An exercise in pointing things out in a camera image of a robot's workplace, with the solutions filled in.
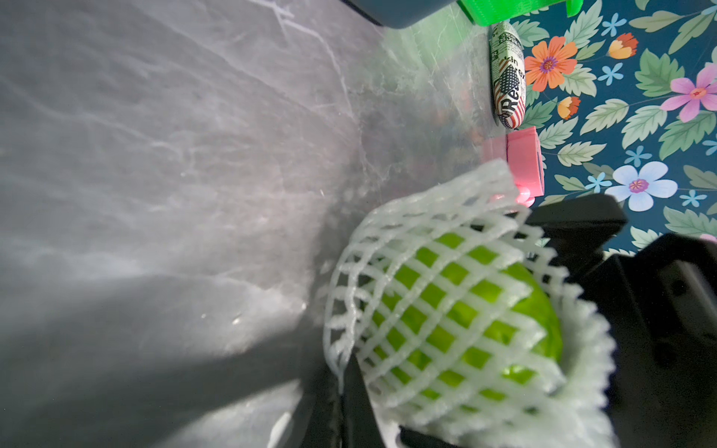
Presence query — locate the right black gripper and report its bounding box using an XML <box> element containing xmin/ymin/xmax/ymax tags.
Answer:
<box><xmin>525</xmin><ymin>195</ymin><xmax>716</xmax><ymax>447</ymax></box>

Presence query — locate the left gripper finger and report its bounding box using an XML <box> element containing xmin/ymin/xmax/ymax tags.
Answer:
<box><xmin>300</xmin><ymin>355</ymin><xmax>386</xmax><ymax>448</ymax></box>

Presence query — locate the green custard apple back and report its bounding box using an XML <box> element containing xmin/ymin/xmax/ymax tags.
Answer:
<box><xmin>358</xmin><ymin>233</ymin><xmax>564</xmax><ymax>413</ymax></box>

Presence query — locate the white foam net back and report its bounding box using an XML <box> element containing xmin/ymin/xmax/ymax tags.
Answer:
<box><xmin>323</xmin><ymin>160</ymin><xmax>617</xmax><ymax>447</ymax></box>

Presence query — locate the grey foam net tray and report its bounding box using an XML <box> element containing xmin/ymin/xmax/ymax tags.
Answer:
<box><xmin>342</xmin><ymin>0</ymin><xmax>454</xmax><ymax>29</ymax></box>

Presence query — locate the pink alarm clock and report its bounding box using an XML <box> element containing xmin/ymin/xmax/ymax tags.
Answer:
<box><xmin>484</xmin><ymin>127</ymin><xmax>545</xmax><ymax>206</ymax></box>

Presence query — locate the patterned black white can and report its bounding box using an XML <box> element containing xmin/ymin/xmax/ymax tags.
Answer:
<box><xmin>489</xmin><ymin>22</ymin><xmax>527</xmax><ymax>130</ymax></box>

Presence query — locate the green plastic basket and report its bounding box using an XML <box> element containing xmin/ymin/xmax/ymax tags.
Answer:
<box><xmin>457</xmin><ymin>0</ymin><xmax>584</xmax><ymax>27</ymax></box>

